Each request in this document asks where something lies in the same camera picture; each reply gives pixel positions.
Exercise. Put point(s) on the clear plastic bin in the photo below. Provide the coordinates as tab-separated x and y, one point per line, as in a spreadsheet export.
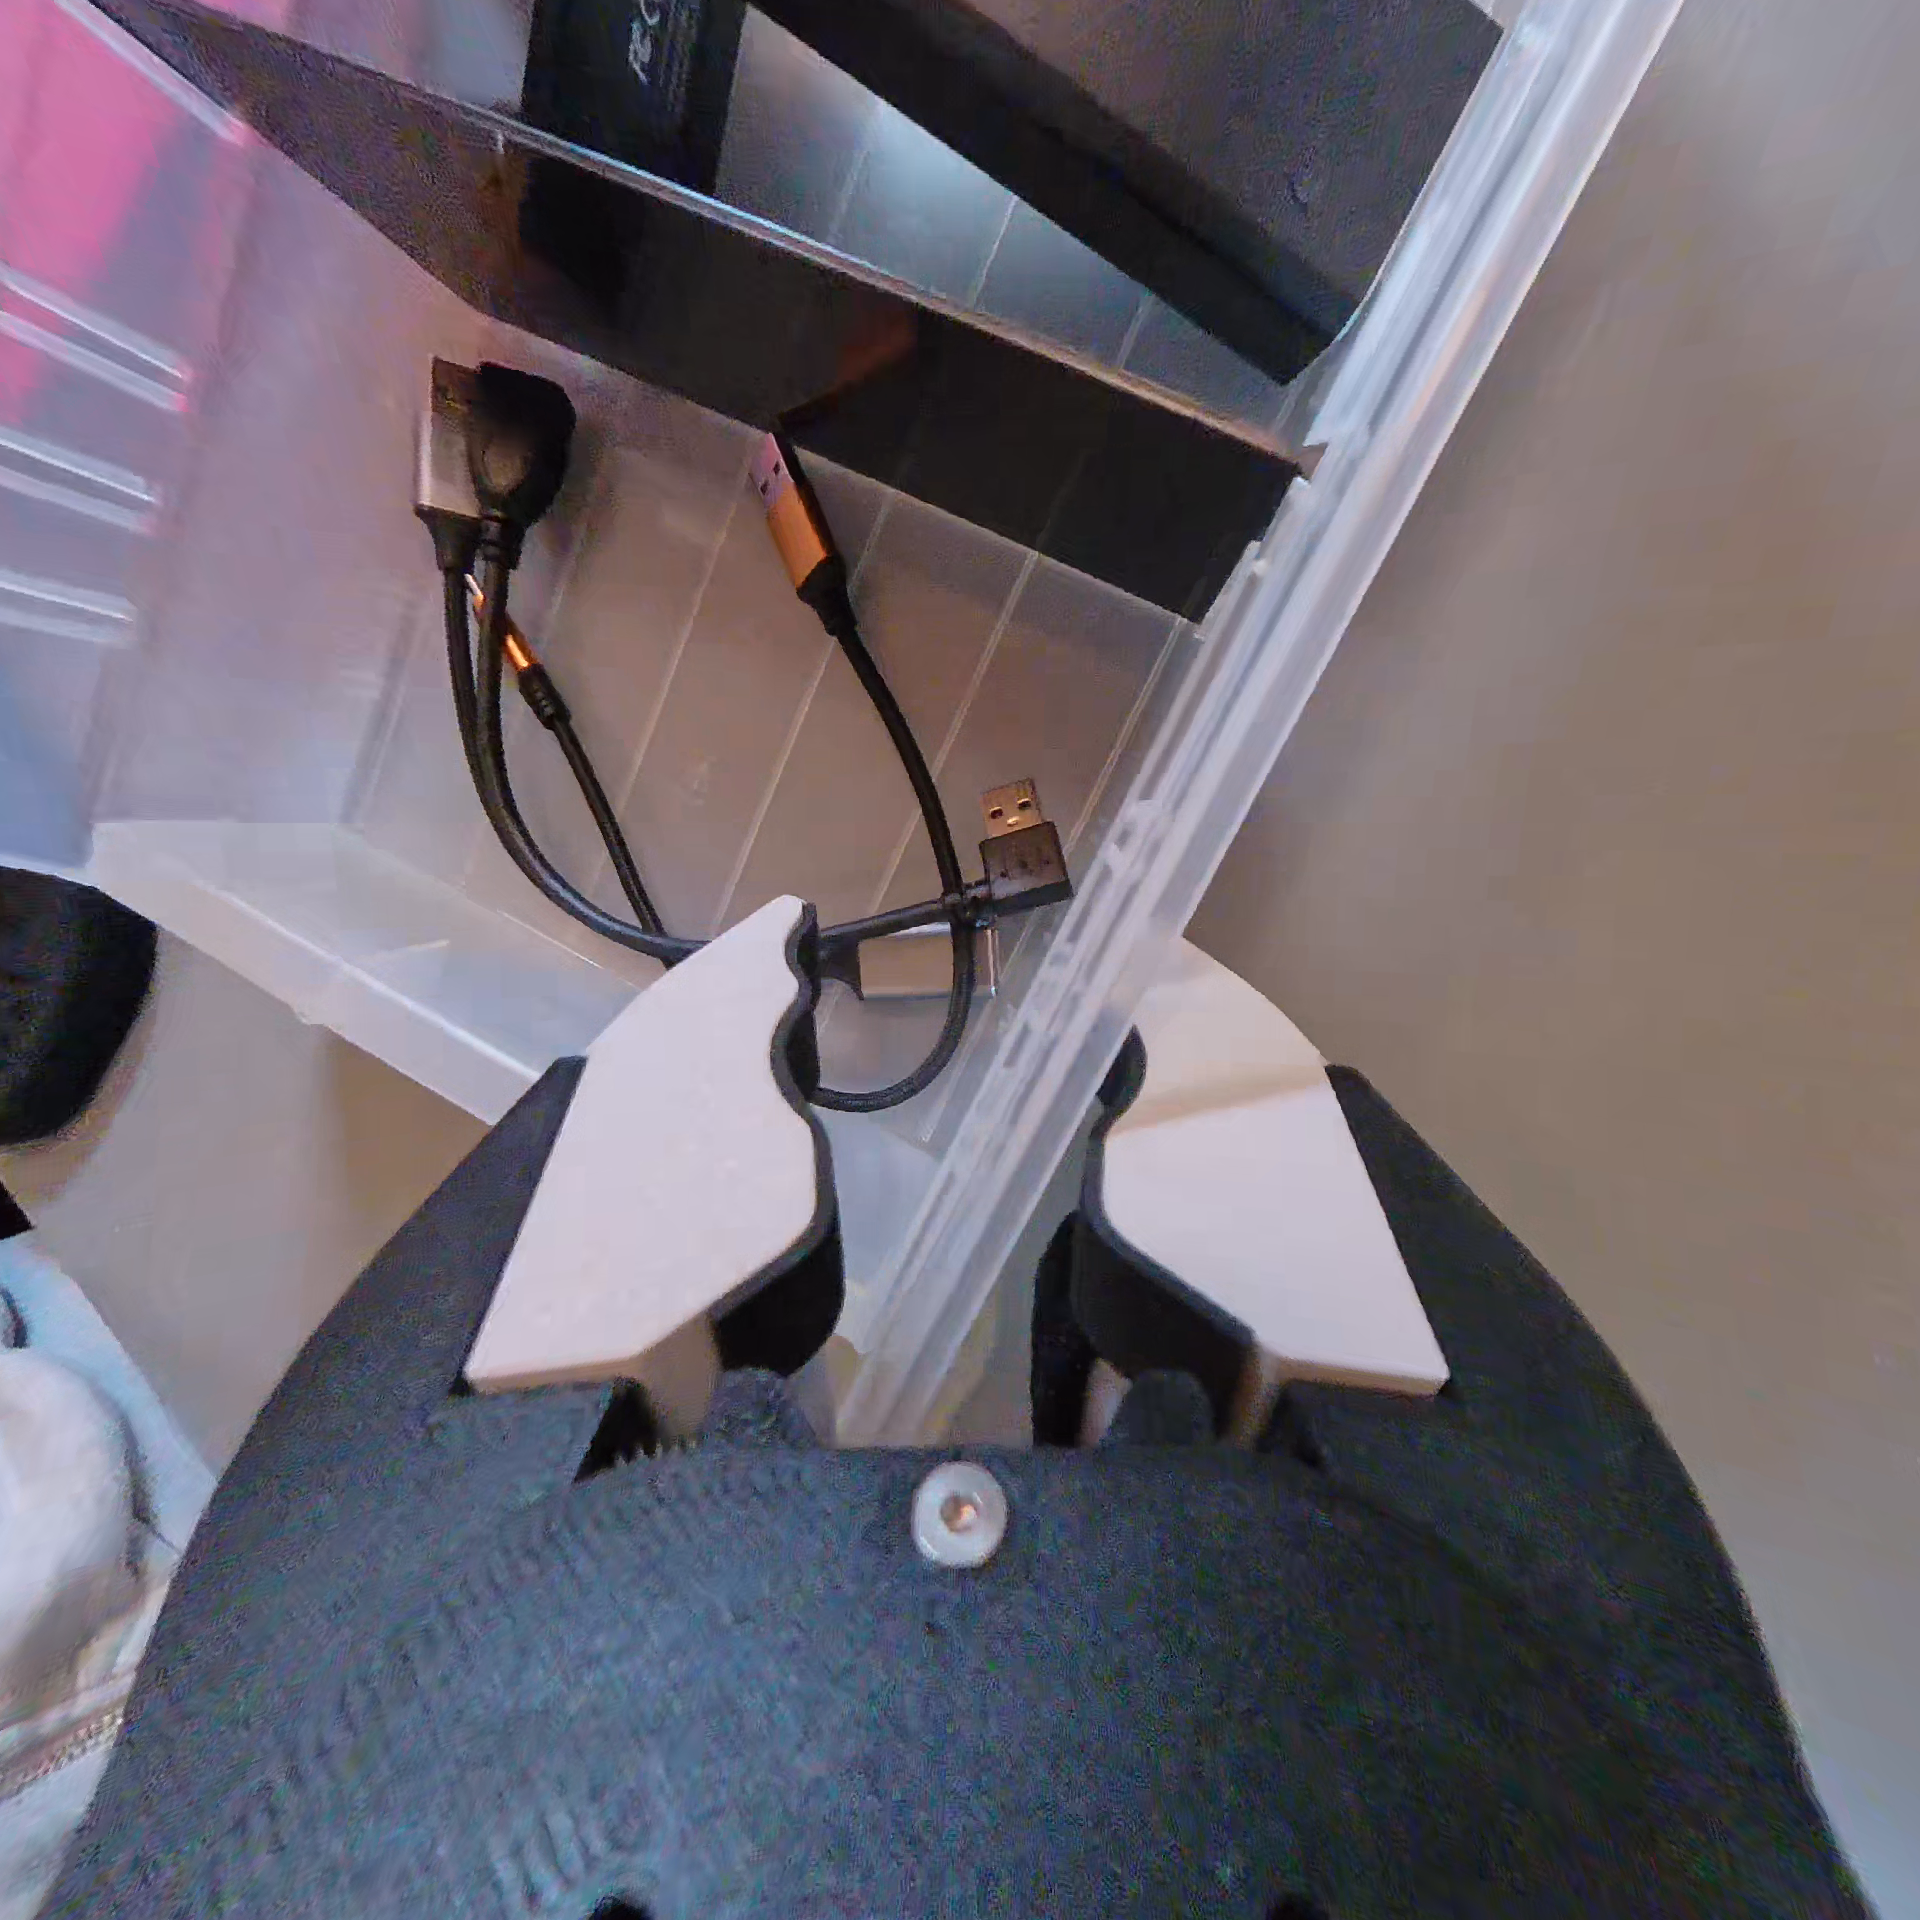
720	674

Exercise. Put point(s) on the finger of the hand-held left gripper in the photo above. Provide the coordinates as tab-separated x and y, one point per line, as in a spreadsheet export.
346	135

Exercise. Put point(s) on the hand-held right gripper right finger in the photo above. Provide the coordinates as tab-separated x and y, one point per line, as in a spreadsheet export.
1275	1244

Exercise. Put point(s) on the silver USB plug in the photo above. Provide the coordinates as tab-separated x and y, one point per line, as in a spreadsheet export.
914	973

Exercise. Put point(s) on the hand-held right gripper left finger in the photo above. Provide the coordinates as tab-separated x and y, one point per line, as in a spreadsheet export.
661	1184

